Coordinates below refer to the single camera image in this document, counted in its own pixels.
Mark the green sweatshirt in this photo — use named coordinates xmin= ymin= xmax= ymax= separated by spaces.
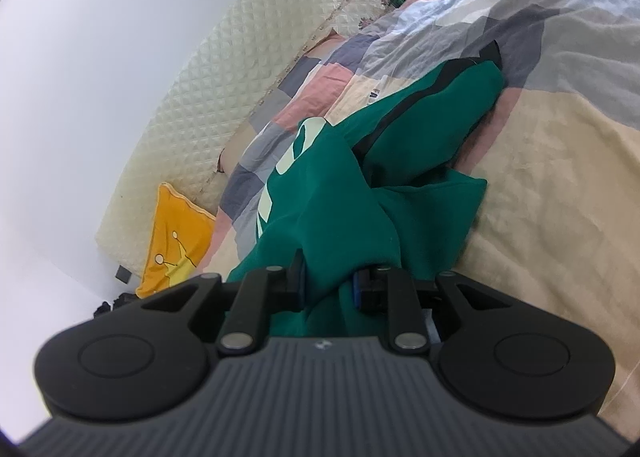
xmin=231 ymin=43 xmax=506 ymax=338

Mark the black clothes pile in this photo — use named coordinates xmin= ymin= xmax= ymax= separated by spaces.
xmin=93 ymin=292 xmax=139 ymax=318

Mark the yellow crown pillow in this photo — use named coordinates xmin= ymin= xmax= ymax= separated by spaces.
xmin=136 ymin=183 xmax=216 ymax=299

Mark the patchwork plaid duvet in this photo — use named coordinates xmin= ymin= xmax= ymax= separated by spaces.
xmin=200 ymin=0 xmax=639 ymax=439

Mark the cream quilted headboard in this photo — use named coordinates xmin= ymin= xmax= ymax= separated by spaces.
xmin=96 ymin=0 xmax=384 ymax=275

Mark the dark wall socket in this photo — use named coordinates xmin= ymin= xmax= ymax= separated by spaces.
xmin=115 ymin=265 xmax=132 ymax=285

